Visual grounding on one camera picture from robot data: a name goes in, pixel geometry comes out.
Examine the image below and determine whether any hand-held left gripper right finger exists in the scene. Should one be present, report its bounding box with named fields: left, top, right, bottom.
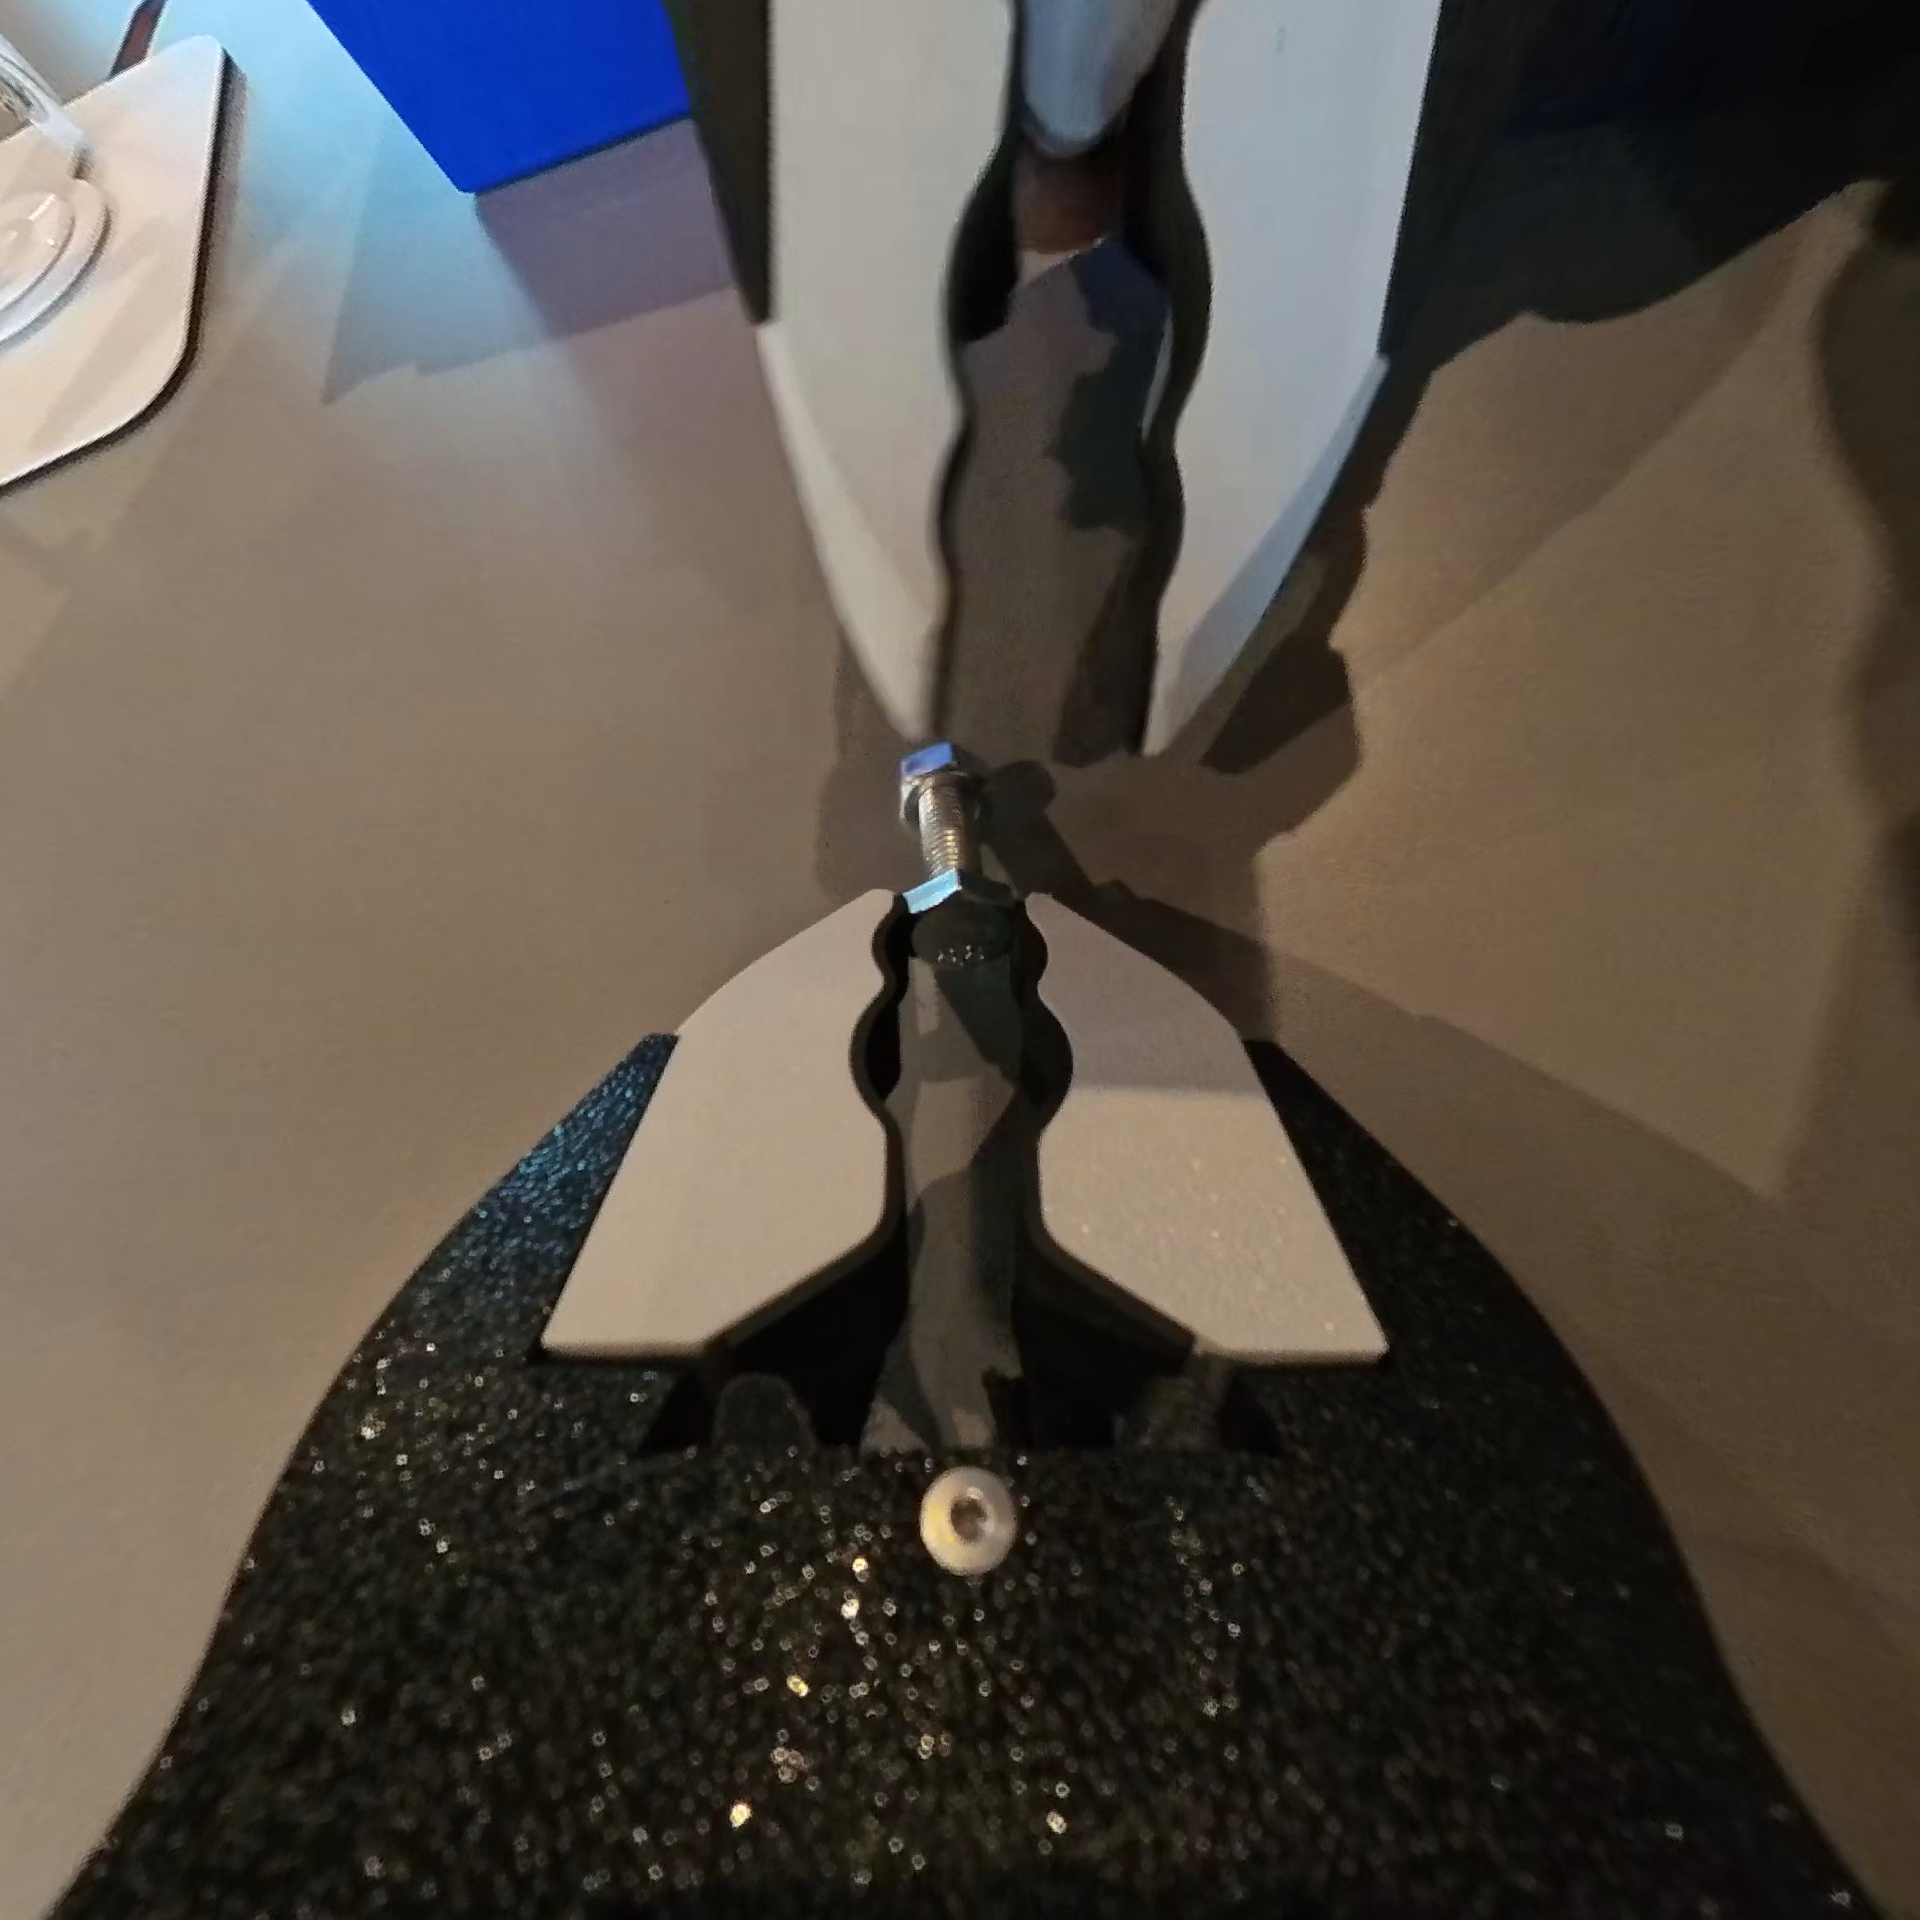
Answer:
left=1016, top=891, right=1392, bottom=1370

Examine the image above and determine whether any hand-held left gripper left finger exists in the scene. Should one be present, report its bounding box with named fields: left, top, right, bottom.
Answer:
left=537, top=885, right=921, bottom=1367

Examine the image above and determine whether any clear glass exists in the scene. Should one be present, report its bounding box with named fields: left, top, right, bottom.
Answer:
left=0, top=30, right=113, bottom=349

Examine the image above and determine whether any white tray with clear holder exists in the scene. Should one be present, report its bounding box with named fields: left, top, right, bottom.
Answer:
left=0, top=37, right=231, bottom=490

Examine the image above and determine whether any blue plastic bin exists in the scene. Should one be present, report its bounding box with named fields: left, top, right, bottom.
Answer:
left=304, top=0, right=695, bottom=197

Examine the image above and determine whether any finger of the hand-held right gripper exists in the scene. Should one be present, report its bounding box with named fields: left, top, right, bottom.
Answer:
left=753, top=0, right=1038, bottom=731
left=1135, top=0, right=1445, bottom=755

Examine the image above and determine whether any silver hex bolt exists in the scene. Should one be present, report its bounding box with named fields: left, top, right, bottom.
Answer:
left=895, top=784, right=1023, bottom=991

